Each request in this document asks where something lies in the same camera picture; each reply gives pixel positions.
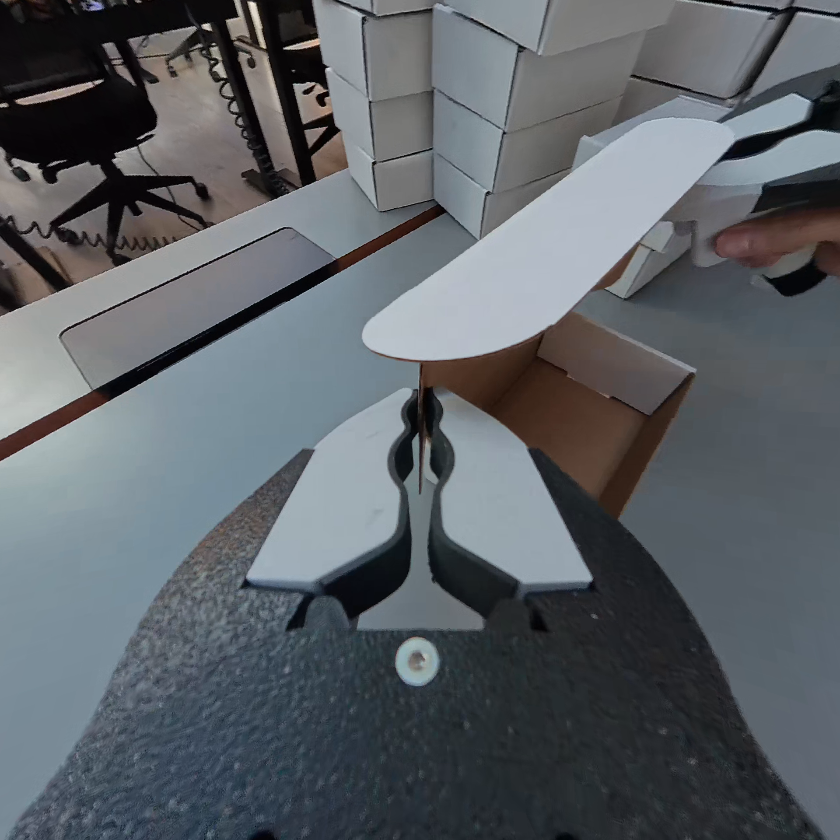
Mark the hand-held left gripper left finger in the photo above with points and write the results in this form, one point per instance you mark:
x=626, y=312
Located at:
x=328, y=512

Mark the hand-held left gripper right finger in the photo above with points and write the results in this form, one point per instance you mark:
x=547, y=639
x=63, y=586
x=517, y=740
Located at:
x=505, y=518

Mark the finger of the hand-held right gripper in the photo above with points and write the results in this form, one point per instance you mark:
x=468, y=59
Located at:
x=787, y=161
x=768, y=117

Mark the white cardboard box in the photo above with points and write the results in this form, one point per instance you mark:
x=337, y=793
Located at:
x=544, y=262

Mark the person's right hand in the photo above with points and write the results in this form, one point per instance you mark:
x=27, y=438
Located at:
x=787, y=239

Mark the stack of white closed cartons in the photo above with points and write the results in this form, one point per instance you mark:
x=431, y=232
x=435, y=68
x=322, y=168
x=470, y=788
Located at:
x=472, y=65

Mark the black office chair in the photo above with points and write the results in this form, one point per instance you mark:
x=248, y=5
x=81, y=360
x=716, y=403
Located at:
x=197, y=43
x=79, y=124

